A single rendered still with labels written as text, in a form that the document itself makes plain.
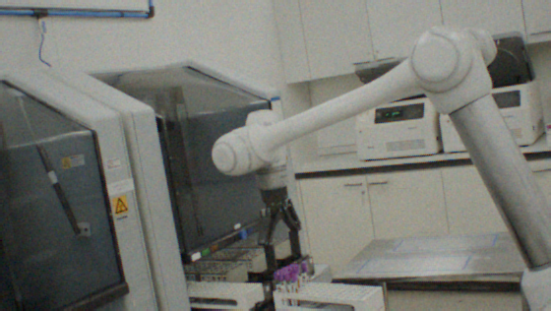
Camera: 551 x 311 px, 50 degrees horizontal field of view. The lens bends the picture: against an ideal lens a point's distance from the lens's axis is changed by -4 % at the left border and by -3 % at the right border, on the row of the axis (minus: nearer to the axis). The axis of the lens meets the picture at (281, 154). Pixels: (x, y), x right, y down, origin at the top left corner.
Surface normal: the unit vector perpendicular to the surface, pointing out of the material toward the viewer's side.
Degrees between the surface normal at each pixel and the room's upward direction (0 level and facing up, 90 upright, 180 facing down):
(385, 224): 90
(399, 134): 90
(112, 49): 90
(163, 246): 90
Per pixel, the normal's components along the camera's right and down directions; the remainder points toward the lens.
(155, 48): 0.85, -0.09
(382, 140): -0.54, 0.16
